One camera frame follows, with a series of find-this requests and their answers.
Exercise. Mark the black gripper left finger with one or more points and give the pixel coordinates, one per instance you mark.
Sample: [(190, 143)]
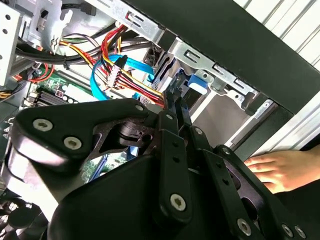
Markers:
[(75, 120)]

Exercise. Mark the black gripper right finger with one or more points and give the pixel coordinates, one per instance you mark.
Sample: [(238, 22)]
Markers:
[(225, 180)]

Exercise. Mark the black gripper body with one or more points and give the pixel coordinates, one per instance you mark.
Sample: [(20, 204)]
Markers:
[(112, 200)]

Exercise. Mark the hard disk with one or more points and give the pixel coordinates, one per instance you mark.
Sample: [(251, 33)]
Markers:
[(197, 85)]

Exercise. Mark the person's bare hand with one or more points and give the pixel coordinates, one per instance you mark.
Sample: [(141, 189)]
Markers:
[(287, 170)]

